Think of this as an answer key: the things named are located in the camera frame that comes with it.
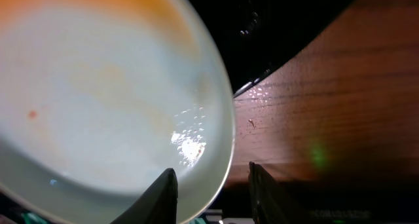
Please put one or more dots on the light green plate orange smear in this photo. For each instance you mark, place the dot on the light green plate orange smear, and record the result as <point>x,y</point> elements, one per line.
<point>99,97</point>

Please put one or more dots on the round black tray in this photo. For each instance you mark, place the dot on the round black tray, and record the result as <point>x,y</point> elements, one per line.
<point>257,37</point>

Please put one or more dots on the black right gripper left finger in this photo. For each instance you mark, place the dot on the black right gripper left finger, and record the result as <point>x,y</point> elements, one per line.
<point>157,205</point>

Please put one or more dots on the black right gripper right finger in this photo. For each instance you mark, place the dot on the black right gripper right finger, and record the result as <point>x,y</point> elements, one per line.
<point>270,203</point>

